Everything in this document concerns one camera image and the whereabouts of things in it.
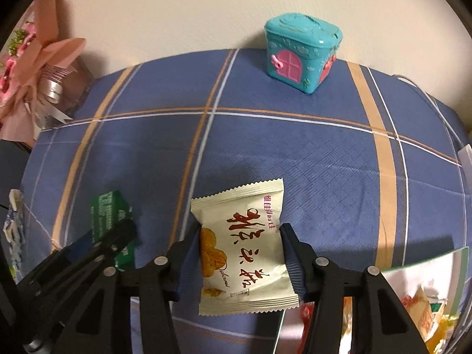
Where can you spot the pink flower bouquet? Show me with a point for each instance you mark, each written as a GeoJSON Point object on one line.
{"type": "Point", "coordinates": [37, 66]}

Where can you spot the white tray with teal rim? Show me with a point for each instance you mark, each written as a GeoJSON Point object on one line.
{"type": "Point", "coordinates": [413, 280]}

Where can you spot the white power strip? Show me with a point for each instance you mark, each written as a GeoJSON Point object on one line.
{"type": "Point", "coordinates": [466, 160]}

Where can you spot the cream snack packet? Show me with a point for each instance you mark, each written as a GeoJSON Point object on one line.
{"type": "Point", "coordinates": [243, 236]}

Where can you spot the orange yellow snack packet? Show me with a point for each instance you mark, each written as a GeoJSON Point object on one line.
{"type": "Point", "coordinates": [420, 309]}

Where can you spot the yellow clear snack packet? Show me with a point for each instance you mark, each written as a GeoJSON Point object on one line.
{"type": "Point", "coordinates": [446, 333]}

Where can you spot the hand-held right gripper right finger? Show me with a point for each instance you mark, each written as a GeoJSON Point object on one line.
{"type": "Point", "coordinates": [295, 261]}

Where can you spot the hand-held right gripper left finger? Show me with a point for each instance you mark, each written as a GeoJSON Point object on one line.
{"type": "Point", "coordinates": [186, 265]}

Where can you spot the green snack packet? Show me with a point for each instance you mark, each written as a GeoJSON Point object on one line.
{"type": "Point", "coordinates": [107, 210]}

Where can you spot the teal house-shaped box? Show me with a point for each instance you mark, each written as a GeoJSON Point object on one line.
{"type": "Point", "coordinates": [295, 59]}

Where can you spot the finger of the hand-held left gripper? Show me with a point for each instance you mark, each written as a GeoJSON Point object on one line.
{"type": "Point", "coordinates": [75, 252]}
{"type": "Point", "coordinates": [110, 243]}

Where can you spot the blue white snack packet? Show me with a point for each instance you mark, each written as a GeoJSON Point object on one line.
{"type": "Point", "coordinates": [13, 228]}

